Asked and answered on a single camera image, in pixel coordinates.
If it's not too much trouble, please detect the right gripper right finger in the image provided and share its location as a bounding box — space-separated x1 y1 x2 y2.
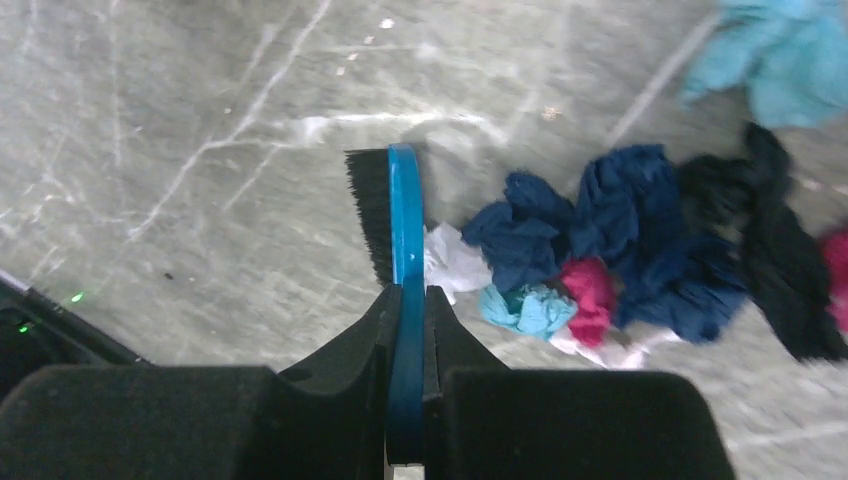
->
424 287 735 479

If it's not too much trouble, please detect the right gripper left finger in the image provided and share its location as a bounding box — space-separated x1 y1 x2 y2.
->
1 286 402 479

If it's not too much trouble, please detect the blue hand brush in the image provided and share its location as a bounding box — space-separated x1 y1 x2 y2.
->
345 144 426 466

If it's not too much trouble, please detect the light blue paper scrap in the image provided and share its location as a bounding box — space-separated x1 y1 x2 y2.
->
479 285 578 341

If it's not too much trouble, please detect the long white paper scrap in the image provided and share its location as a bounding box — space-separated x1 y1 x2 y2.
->
424 223 492 305

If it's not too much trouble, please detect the small magenta paper scrap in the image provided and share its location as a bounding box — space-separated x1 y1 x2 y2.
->
560 258 616 348

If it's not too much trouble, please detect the navy paper scrap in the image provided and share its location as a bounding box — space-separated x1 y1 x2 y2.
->
461 171 574 292

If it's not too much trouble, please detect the dark blue front scrap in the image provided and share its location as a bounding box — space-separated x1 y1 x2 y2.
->
569 145 747 343

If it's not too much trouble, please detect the black paper scrap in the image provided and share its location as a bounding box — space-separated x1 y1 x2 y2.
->
677 122 847 362

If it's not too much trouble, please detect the pink paper scrap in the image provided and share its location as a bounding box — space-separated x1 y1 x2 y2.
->
819 226 847 332

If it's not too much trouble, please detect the teal paper scrap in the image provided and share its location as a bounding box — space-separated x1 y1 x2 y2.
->
680 0 847 128

